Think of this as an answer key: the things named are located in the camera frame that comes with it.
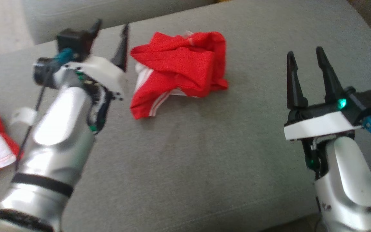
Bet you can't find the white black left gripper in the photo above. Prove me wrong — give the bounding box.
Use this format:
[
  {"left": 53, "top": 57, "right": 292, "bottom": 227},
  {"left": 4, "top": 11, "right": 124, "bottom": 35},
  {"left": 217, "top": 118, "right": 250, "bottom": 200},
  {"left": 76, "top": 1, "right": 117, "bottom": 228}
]
[{"left": 65, "top": 18, "right": 130, "bottom": 133}]

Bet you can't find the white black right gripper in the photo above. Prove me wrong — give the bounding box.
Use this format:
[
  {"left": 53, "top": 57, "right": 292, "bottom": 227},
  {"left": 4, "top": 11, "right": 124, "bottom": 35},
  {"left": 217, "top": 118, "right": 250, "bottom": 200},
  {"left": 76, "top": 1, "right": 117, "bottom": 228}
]
[{"left": 284, "top": 46, "right": 363, "bottom": 179}]

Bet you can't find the grey and yellow sofa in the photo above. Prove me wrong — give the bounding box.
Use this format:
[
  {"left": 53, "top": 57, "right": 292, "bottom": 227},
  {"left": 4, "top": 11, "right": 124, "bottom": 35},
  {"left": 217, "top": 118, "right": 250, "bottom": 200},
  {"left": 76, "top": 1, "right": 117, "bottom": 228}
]
[{"left": 0, "top": 0, "right": 371, "bottom": 232}]

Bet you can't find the white cable strap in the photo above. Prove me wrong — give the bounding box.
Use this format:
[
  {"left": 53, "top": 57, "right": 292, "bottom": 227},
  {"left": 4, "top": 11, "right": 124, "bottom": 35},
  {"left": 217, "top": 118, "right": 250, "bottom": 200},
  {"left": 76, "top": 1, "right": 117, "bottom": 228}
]
[{"left": 10, "top": 107, "right": 38, "bottom": 127}]

